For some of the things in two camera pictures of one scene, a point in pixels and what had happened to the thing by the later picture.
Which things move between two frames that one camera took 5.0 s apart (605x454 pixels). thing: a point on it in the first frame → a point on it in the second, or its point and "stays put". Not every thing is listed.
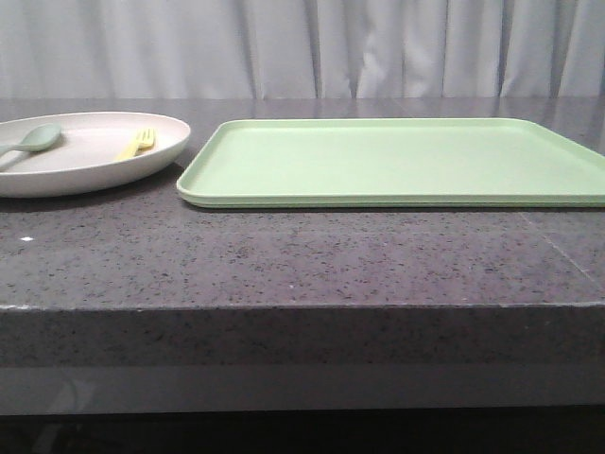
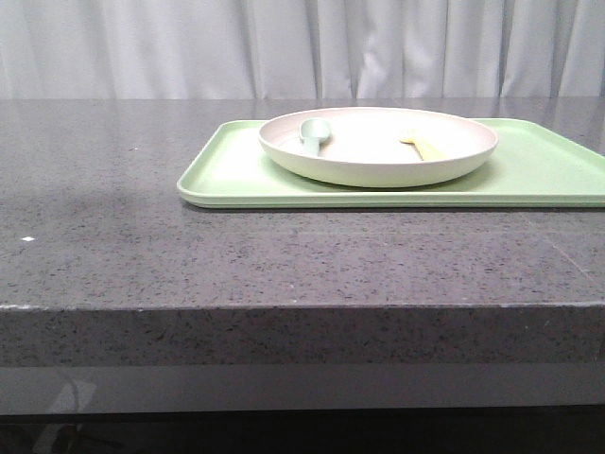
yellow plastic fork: x=144 y=142 → x=425 y=152
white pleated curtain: x=301 y=49 stays put
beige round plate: x=84 y=158 → x=365 y=148
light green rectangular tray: x=392 y=163 stays put
